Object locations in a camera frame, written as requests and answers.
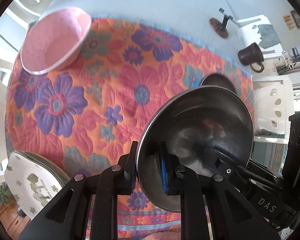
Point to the brown phone stand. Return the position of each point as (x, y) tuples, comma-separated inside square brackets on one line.
[(220, 27)]

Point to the blue steel bowl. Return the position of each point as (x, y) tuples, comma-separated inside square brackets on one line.
[(216, 79)]

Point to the green potted plant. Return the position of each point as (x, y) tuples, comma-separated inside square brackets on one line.
[(6, 197)]

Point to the floral quilted table mat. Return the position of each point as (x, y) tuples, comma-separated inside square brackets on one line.
[(84, 117)]

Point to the small framed picture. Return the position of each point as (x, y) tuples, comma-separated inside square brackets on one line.
[(296, 18)]

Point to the wooden cabinet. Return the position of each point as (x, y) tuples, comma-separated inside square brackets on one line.
[(12, 222)]

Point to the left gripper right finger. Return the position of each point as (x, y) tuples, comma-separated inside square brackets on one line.
[(210, 207)]

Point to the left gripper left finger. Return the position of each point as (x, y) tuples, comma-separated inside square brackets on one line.
[(86, 203)]

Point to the grey green cloth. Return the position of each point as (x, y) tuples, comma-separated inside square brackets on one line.
[(269, 37)]

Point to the pink polka dot bowl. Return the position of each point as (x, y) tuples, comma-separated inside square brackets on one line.
[(55, 41)]

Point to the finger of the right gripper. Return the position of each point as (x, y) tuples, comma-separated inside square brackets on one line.
[(253, 170)]

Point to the white chair right side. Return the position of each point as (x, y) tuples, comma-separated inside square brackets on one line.
[(273, 101)]

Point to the pink steel bowl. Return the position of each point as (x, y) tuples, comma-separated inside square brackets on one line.
[(208, 128)]

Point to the dark brown mug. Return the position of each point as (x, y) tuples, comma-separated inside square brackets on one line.
[(250, 55)]

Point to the white hexagonal forest plate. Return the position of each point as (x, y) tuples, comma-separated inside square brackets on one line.
[(33, 181)]

